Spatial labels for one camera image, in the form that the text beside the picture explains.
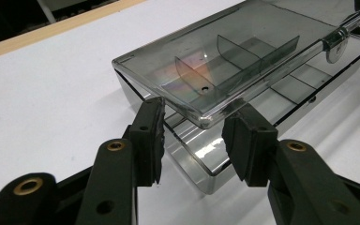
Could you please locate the white background desk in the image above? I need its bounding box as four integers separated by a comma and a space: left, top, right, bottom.
37, 0, 59, 24

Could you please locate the clear grey compartment box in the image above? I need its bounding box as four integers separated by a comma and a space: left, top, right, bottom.
111, 0, 360, 196

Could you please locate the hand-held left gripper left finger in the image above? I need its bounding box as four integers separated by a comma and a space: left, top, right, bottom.
74, 96, 167, 225

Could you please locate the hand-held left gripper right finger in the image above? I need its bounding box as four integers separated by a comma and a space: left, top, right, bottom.
220, 102, 360, 225

